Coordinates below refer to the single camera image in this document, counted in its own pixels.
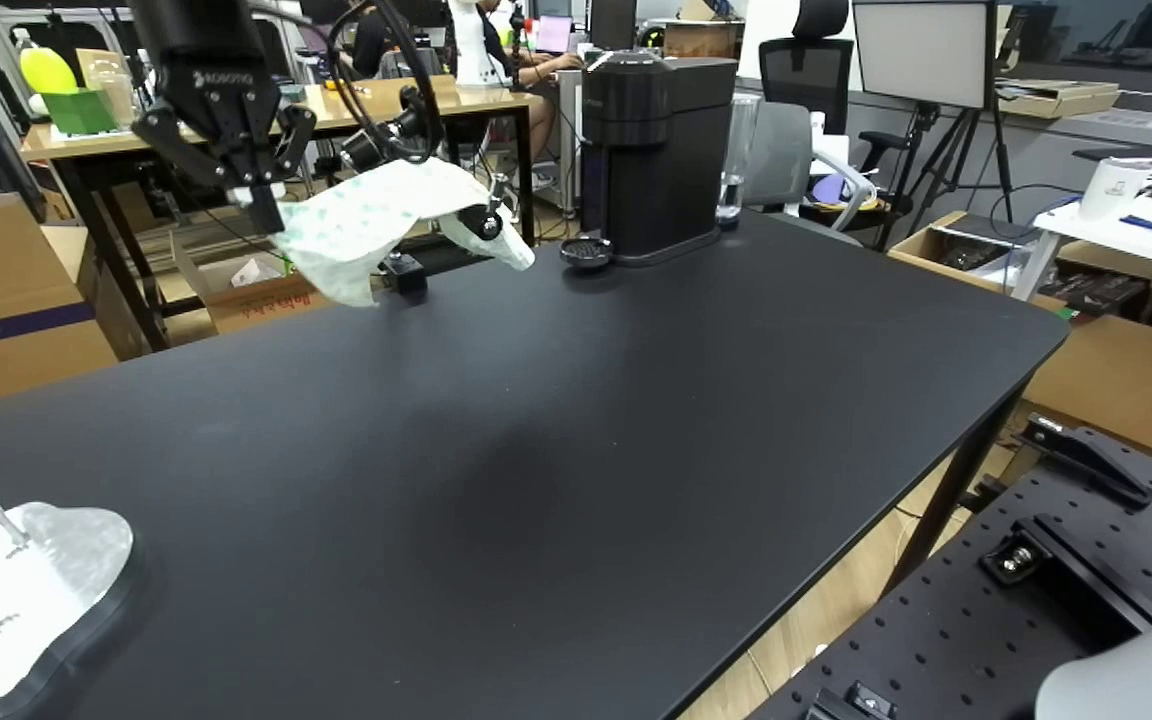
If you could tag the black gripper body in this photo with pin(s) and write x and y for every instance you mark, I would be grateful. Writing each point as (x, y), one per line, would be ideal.
(209, 65)

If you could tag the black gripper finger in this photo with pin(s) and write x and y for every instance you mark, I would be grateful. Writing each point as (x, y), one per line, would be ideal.
(182, 142)
(272, 200)

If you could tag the white towel with green print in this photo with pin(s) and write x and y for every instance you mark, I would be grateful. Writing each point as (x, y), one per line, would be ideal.
(360, 221)

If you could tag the open cardboard box with paper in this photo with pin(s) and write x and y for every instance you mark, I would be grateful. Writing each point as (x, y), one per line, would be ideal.
(248, 286)

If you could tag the green box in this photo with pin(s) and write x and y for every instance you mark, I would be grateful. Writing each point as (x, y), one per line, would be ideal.
(83, 115)

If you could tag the yellow round object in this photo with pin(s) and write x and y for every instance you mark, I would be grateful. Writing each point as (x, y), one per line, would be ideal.
(46, 69)

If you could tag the large cardboard box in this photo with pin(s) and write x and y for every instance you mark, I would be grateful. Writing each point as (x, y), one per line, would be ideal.
(3, 292)

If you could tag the wooden work table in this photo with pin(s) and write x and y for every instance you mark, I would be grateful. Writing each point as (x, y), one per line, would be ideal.
(497, 107)

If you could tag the person in white shirt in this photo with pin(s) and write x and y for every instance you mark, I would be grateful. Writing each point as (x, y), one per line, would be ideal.
(477, 41)

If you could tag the round black mesh dish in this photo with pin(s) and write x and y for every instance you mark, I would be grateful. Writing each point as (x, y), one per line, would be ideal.
(586, 254)

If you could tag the black coffee machine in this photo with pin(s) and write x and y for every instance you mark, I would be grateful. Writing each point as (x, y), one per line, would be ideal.
(658, 144)

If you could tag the clear glass cup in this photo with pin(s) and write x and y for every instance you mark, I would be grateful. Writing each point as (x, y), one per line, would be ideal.
(729, 200)

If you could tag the grey office chair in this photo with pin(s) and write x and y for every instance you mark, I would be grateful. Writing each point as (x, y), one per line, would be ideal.
(776, 144)

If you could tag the black office chair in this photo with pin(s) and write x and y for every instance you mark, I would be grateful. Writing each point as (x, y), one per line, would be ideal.
(805, 73)

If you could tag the white screen on tripod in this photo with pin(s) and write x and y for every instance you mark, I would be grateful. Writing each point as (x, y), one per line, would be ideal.
(922, 48)

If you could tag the cardboard box with black items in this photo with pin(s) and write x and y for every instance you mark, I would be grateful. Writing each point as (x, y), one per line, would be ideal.
(962, 247)

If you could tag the black perforated breadboard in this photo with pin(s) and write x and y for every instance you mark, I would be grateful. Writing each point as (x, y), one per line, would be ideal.
(979, 627)

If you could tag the black clamp with silver knob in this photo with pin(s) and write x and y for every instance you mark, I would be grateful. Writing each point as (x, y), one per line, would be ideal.
(1042, 562)

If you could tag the white side table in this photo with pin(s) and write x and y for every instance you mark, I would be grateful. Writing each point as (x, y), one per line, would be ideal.
(1120, 242)

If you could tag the white papers pile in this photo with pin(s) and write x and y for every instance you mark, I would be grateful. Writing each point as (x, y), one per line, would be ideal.
(1148, 187)

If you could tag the black angled bracket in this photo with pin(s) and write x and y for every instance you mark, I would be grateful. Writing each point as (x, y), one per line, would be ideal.
(1083, 461)

